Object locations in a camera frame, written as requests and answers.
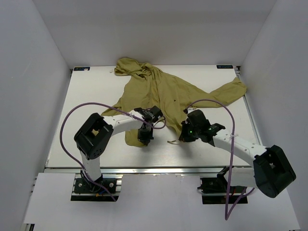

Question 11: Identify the olive green jacket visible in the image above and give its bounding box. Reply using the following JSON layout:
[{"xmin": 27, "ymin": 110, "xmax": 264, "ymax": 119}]
[{"xmin": 102, "ymin": 58, "xmax": 247, "ymax": 135}]

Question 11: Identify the left blue corner label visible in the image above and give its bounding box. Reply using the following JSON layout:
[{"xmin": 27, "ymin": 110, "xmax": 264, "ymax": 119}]
[{"xmin": 73, "ymin": 67, "xmax": 90, "ymax": 71}]

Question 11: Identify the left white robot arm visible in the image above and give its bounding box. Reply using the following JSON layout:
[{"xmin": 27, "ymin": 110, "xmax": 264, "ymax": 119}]
[{"xmin": 74, "ymin": 106, "xmax": 163, "ymax": 192}]

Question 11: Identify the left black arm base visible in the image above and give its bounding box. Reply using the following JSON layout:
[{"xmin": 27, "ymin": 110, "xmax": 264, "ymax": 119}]
[{"xmin": 70, "ymin": 174, "xmax": 122, "ymax": 202}]

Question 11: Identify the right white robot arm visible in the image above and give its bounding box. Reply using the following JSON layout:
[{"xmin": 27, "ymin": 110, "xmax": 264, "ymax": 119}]
[{"xmin": 180, "ymin": 110, "xmax": 296, "ymax": 198}]

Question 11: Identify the blue corner label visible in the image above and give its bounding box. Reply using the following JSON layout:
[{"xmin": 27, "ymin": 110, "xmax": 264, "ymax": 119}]
[
  {"xmin": 216, "ymin": 65, "xmax": 233, "ymax": 69},
  {"xmin": 73, "ymin": 67, "xmax": 90, "ymax": 71}
]

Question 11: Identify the aluminium rail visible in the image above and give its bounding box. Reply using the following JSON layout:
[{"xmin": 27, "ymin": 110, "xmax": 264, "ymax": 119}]
[
  {"xmin": 234, "ymin": 66, "xmax": 263, "ymax": 144},
  {"xmin": 44, "ymin": 166, "xmax": 256, "ymax": 176}
]

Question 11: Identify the aluminium front rail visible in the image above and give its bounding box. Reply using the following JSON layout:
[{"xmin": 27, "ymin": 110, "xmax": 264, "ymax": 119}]
[{"xmin": 44, "ymin": 166, "xmax": 256, "ymax": 176}]

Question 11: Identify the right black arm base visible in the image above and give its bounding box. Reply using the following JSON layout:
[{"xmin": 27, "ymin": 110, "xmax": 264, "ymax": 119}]
[{"xmin": 197, "ymin": 167, "xmax": 248, "ymax": 205}]

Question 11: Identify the aluminium right side rail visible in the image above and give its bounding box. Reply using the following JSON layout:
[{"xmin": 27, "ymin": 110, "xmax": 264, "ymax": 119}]
[{"xmin": 234, "ymin": 66, "xmax": 263, "ymax": 144}]

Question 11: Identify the right blue corner label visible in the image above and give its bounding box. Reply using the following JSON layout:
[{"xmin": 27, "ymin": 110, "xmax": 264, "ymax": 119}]
[{"xmin": 216, "ymin": 65, "xmax": 233, "ymax": 69}]

